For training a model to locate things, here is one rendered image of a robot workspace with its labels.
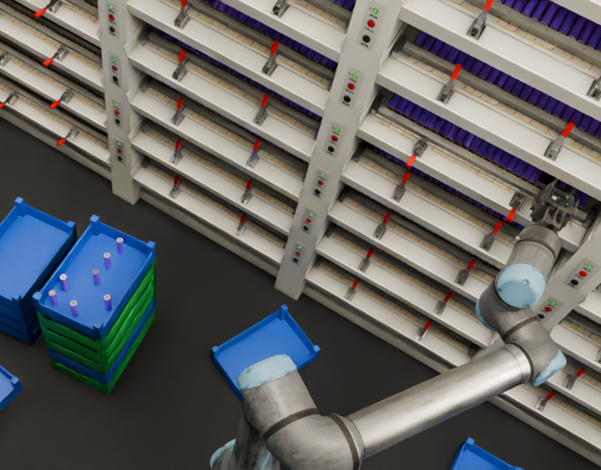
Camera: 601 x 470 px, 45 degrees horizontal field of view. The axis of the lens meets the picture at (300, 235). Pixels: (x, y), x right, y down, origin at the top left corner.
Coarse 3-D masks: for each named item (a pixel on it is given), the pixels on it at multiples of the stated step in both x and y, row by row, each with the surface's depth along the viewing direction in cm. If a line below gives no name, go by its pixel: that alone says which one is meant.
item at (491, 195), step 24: (384, 96) 181; (360, 120) 177; (384, 144) 181; (408, 144) 180; (432, 168) 178; (456, 168) 178; (480, 192) 177; (504, 192) 177; (528, 216) 175; (600, 216) 170; (576, 240) 173
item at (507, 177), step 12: (384, 108) 180; (396, 120) 180; (408, 120) 179; (420, 132) 179; (432, 132) 179; (444, 144) 178; (468, 156) 177; (480, 168) 178; (492, 168) 176; (504, 180) 176; (516, 180) 175; (528, 192) 175; (576, 216) 173
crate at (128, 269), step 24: (96, 216) 207; (96, 240) 212; (72, 264) 207; (96, 264) 208; (120, 264) 209; (144, 264) 205; (48, 288) 199; (72, 288) 203; (96, 288) 204; (120, 288) 205; (48, 312) 195; (96, 312) 200; (96, 336) 194
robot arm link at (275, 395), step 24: (264, 360) 139; (288, 360) 141; (240, 384) 140; (264, 384) 136; (288, 384) 136; (264, 408) 135; (288, 408) 134; (312, 408) 136; (240, 432) 154; (264, 432) 135; (216, 456) 189; (240, 456) 163; (264, 456) 156
